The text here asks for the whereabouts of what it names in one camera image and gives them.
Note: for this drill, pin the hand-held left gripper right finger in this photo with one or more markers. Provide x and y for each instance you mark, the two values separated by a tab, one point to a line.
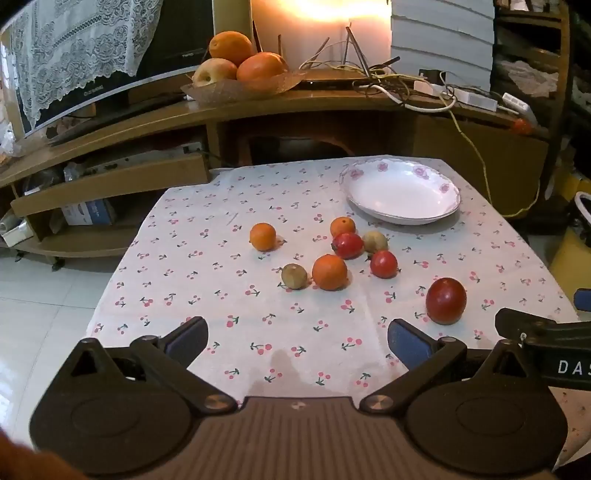
408	344

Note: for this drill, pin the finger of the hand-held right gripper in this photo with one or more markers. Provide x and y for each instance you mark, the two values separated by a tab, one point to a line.
584	299
512	321

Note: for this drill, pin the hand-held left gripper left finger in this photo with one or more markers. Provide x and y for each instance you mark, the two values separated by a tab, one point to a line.
187	340

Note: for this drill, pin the large dark red tomato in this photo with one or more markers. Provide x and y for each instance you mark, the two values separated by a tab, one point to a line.
445	301

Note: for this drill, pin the small orange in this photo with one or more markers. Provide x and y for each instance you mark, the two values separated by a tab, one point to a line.
342	226
262	237
329	272

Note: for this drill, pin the brown kiwi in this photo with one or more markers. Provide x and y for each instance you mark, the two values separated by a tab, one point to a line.
294	276
376	241

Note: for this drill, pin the white floral plate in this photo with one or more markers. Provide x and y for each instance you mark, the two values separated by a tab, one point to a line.
397	194

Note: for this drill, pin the yellow container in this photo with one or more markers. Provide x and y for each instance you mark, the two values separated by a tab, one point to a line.
570	249

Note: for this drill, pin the cherry print tablecloth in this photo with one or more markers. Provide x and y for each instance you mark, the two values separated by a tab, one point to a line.
277	323

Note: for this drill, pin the blue white box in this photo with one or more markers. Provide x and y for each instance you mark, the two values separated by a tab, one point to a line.
87	213

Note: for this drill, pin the small red round object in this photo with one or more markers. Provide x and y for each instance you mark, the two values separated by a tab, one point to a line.
523	126

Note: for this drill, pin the white power strip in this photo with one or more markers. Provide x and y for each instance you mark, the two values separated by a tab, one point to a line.
518	105
475	98

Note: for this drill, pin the wooden television stand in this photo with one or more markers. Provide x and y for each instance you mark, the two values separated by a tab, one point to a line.
138	121

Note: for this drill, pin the white adapter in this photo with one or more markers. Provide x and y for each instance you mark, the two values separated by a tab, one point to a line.
425	86

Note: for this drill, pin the glass fruit dish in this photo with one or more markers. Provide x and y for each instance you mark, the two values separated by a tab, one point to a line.
221	90

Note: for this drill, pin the dark storage shelf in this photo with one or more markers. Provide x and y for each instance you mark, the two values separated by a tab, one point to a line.
531	46

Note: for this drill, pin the black adapter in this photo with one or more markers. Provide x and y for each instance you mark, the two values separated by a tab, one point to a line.
429	74

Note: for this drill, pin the yellow red apple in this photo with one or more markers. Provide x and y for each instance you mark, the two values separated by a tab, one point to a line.
210	73

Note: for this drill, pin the dark set-top box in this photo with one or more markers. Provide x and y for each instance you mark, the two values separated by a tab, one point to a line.
332	83

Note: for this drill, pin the large orange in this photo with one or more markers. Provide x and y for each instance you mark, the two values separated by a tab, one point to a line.
261	68
231	46

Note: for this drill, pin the white ribbed panel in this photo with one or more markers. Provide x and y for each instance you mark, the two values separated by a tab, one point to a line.
438	37

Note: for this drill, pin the thin wooden sticks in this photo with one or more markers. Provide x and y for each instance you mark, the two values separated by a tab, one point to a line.
352	46

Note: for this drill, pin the black television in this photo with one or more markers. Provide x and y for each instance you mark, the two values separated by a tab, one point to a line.
184	37

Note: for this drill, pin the white lace cloth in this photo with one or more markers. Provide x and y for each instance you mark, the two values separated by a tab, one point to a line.
69	46

